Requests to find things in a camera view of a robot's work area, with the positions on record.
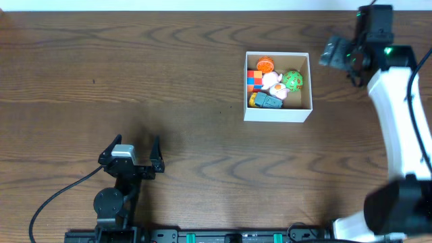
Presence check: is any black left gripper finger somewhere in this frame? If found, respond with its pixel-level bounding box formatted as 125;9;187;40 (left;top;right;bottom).
99;134;122;159
149;136;165;173

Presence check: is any green polyhedral dice ball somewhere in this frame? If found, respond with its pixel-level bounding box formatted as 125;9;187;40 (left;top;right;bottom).
281;70;303;92

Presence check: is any orange round gear toy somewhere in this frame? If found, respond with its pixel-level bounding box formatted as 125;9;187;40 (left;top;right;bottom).
256;56;275;74

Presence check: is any multicoloured block cube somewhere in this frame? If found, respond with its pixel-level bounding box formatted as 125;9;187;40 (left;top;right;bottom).
246;70;263;92

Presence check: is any grey yellow toy truck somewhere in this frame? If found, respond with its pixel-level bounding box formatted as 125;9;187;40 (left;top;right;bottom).
248;92;283;109

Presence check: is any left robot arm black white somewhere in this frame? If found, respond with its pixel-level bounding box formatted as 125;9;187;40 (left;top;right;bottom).
93;135;165;230

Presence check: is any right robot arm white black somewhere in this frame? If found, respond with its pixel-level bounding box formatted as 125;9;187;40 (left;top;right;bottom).
319;36;431;242

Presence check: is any white cardboard box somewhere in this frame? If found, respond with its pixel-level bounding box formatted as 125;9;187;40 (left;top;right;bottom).
243;51;313;123

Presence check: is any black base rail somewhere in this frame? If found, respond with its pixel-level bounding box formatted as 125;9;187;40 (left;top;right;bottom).
64;227;336;243

